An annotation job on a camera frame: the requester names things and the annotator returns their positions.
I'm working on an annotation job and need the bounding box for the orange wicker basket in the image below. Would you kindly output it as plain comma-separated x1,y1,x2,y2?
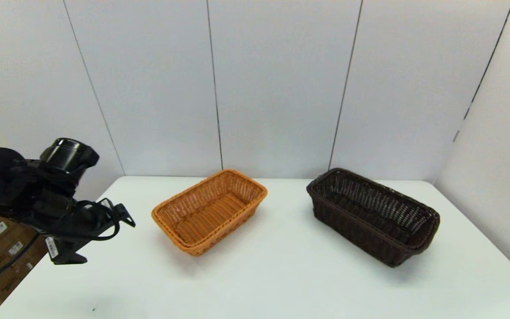
151,169,268,257

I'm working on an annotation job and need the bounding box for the dark brown wicker basket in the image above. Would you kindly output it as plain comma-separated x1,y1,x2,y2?
306,167,440,268

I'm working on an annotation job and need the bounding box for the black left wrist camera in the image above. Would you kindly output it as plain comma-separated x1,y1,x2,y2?
45,236,89,265

